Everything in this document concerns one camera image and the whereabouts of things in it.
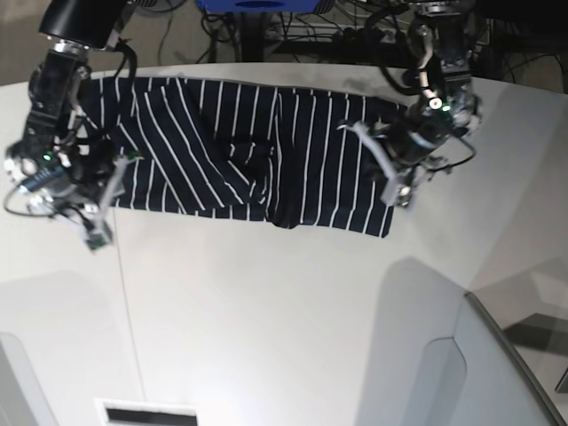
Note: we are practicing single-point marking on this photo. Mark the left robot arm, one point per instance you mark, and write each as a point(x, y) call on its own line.
point(446, 106)

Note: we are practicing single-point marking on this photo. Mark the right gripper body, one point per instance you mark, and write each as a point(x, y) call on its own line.
point(79, 179)

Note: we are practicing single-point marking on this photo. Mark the navy white striped t-shirt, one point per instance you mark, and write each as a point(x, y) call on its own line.
point(255, 153)

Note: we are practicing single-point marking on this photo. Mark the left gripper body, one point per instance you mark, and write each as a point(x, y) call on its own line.
point(410, 138)

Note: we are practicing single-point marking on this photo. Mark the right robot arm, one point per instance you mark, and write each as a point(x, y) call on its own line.
point(57, 87)

